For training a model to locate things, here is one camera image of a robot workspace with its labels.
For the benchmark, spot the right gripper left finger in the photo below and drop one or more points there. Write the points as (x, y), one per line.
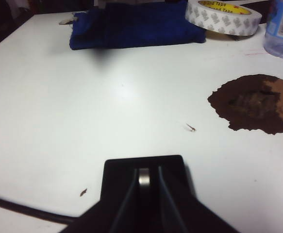
(112, 216)

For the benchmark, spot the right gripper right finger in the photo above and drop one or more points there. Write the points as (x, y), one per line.
(180, 213)

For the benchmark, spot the small brown wood chip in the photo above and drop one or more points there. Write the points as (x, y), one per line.
(83, 192)
(191, 128)

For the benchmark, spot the clear plastic water bottle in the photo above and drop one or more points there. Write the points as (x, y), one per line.
(282, 36)

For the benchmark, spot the white double-sided tape roll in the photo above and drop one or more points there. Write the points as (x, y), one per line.
(219, 21)

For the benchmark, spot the blue cloth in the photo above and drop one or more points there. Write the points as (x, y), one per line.
(143, 26)

